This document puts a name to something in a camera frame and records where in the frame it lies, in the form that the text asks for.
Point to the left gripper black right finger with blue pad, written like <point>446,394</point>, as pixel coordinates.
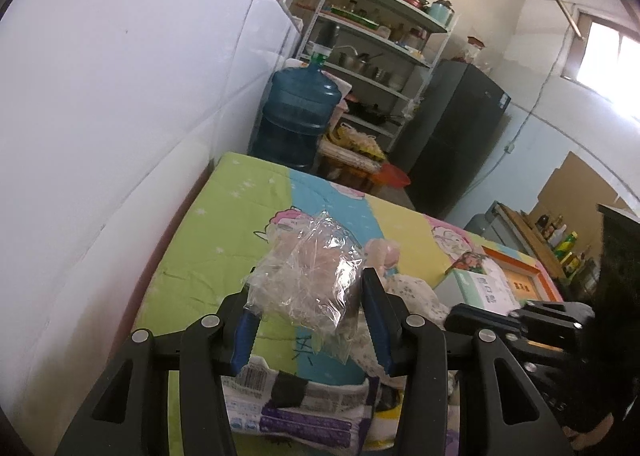
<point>501,411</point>

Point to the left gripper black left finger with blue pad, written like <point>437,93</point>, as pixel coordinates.
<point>126,411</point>

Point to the clear plastic bag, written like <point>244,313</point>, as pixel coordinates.
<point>310,276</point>

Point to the person's right hand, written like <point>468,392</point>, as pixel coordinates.
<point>582,440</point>

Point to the orange shallow cardboard box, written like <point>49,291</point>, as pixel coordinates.
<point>526,276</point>

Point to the green white tissue box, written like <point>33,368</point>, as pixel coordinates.
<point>478,290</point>

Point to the green yellow bottle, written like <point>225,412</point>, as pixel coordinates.
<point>563,248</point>

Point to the wooden counter top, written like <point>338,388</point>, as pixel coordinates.
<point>533,242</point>

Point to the floral tissue pack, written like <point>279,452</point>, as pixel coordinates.
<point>470,261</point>

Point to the white purple tissue pack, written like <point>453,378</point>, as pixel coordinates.
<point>261,401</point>

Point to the white patterned cloth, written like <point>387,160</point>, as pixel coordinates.
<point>420,299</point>

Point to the brown cardboard sheet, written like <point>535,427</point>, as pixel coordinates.
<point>574,191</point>

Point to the cream plush toy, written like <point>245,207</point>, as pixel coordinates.
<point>381,255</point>

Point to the red plastic basin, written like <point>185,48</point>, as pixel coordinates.
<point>390,175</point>

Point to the dark grey refrigerator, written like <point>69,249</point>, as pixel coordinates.
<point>442,147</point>

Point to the white metal shelf rack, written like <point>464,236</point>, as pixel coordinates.
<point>387,50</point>

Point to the blue water jug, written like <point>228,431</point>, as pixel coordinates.
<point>296,114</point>

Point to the teal pot on shelf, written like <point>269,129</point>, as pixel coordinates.
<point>442,11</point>

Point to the window with frame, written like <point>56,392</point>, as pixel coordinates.
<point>606,61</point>

